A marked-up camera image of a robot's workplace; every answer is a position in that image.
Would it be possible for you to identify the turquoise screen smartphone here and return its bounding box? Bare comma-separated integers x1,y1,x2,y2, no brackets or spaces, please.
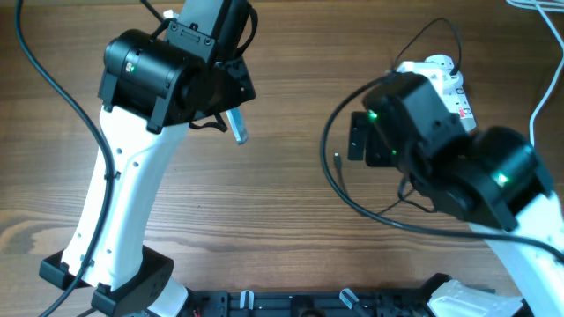
226,107,249,144

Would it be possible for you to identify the black USB charging cable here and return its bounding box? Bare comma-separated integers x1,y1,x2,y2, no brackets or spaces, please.
333,17,464,217

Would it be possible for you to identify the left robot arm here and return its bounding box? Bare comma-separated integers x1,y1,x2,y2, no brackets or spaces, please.
39,1,258,316

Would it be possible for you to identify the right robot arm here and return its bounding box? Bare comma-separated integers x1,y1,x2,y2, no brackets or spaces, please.
358,72,563,316

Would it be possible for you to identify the white USB charger plug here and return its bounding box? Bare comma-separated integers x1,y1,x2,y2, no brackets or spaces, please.
442,70,464,95

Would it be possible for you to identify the white power strip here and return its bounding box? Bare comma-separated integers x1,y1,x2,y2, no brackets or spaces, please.
426,55,477,132

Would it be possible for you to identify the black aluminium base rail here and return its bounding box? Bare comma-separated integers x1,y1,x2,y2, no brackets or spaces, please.
180,289,432,317

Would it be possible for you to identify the white power strip cord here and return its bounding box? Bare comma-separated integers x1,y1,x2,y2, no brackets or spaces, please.
527,0,564,149

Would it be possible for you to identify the white cables top right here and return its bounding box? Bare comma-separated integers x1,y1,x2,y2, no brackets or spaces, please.
505,0,564,13

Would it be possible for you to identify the black left camera cable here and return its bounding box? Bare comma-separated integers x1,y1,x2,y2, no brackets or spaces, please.
14,0,116,317

